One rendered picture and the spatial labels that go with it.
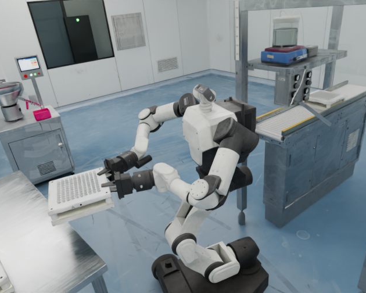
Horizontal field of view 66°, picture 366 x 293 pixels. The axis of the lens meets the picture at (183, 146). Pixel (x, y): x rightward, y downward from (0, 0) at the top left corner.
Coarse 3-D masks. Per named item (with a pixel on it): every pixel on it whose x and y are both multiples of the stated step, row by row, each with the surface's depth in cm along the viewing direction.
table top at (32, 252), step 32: (0, 192) 159; (32, 192) 156; (0, 224) 134; (32, 224) 132; (64, 224) 129; (0, 256) 116; (32, 256) 114; (64, 256) 112; (96, 256) 111; (32, 288) 100; (64, 288) 99
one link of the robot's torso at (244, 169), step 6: (198, 168) 148; (240, 168) 154; (246, 168) 154; (204, 174) 142; (234, 174) 145; (240, 174) 147; (246, 174) 152; (234, 180) 147; (240, 180) 148; (246, 180) 152; (252, 180) 153; (234, 186) 150; (240, 186) 151
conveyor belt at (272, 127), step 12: (348, 84) 266; (348, 96) 238; (300, 108) 224; (312, 108) 221; (264, 120) 209; (276, 120) 207; (288, 120) 205; (300, 120) 203; (264, 132) 194; (276, 132) 190
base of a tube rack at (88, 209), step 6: (90, 204) 118; (96, 204) 117; (102, 204) 117; (108, 204) 117; (72, 210) 115; (78, 210) 115; (84, 210) 114; (90, 210) 115; (96, 210) 116; (60, 216) 113; (66, 216) 112; (72, 216) 113; (78, 216) 114; (54, 222) 111; (60, 222) 112
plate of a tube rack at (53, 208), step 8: (72, 176) 131; (80, 176) 130; (88, 176) 129; (104, 176) 128; (56, 184) 126; (64, 184) 125; (48, 192) 121; (56, 192) 120; (64, 192) 119; (96, 192) 117; (104, 192) 116; (48, 200) 115; (56, 200) 115; (72, 200) 114; (80, 200) 113; (88, 200) 113; (96, 200) 114; (48, 208) 110; (56, 208) 110; (64, 208) 110
